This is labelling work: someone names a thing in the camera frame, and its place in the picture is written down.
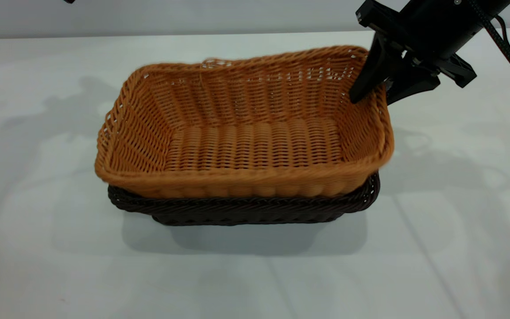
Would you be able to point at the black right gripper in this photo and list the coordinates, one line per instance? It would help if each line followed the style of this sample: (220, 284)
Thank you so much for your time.
(423, 31)

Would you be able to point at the orange woven wicker basket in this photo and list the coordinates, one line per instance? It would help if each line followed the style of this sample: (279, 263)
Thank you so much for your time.
(246, 146)

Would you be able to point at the black woven wicker basket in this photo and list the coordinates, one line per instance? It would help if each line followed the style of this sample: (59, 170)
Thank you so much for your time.
(237, 212)

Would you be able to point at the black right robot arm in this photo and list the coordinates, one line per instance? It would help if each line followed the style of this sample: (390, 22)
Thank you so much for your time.
(485, 11)

